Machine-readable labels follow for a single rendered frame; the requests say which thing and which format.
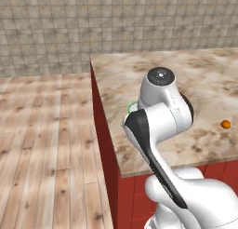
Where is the white mug with green rim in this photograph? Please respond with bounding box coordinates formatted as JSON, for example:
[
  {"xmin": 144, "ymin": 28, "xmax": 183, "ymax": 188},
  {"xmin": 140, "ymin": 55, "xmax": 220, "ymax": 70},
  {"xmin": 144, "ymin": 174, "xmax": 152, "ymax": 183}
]
[{"xmin": 126, "ymin": 100, "xmax": 139, "ymax": 115}]

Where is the red kitchen counter cabinet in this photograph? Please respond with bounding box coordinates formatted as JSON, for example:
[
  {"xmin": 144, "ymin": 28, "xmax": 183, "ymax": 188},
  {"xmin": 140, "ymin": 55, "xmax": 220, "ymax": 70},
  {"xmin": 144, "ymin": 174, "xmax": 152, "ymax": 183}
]
[{"xmin": 89, "ymin": 61, "xmax": 238, "ymax": 229}]

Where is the small orange fruit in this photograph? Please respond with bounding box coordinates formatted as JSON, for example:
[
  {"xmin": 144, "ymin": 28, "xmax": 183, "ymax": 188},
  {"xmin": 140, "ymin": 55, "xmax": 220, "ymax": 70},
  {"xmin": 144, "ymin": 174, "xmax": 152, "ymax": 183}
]
[{"xmin": 220, "ymin": 119, "xmax": 231, "ymax": 130}]

